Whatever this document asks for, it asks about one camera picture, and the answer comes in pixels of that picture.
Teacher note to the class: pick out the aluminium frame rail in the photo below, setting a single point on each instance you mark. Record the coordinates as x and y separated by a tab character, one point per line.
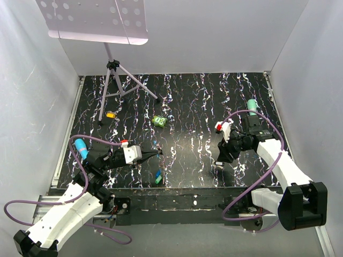
59	165

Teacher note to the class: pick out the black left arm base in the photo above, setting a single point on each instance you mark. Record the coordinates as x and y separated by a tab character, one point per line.
117	206

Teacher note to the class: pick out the yellow key tag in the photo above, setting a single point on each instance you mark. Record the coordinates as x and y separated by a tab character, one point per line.
110	114

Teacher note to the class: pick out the blue key tag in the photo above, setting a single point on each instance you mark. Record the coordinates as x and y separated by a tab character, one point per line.
158	174

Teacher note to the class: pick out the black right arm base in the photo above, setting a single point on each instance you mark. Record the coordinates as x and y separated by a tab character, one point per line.
248	218

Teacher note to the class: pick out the white music stand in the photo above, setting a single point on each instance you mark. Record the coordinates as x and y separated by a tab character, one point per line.
119	22

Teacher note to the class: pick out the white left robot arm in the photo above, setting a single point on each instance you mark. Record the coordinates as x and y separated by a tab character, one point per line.
84	198

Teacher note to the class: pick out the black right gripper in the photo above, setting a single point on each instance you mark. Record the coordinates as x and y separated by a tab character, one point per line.
224	148

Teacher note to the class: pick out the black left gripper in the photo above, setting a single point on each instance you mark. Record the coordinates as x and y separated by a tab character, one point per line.
145	154

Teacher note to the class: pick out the mint green marker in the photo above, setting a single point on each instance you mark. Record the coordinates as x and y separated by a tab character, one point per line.
252	107

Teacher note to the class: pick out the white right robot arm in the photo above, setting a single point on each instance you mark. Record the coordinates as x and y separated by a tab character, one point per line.
284	190

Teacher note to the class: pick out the cyan blue marker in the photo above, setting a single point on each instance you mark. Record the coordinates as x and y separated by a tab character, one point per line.
81	148

